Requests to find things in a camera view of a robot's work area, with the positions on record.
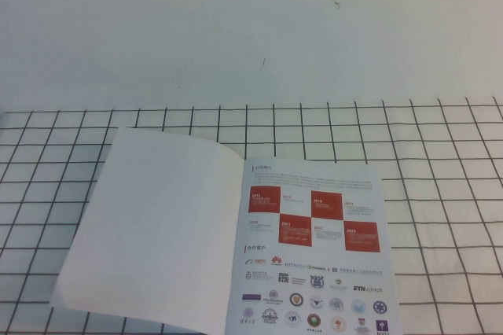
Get AgileX robot brochure book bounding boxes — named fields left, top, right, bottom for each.
left=49, top=126, right=402, bottom=335

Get white black-grid tablecloth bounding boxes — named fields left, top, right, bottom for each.
left=0, top=97, right=503, bottom=335

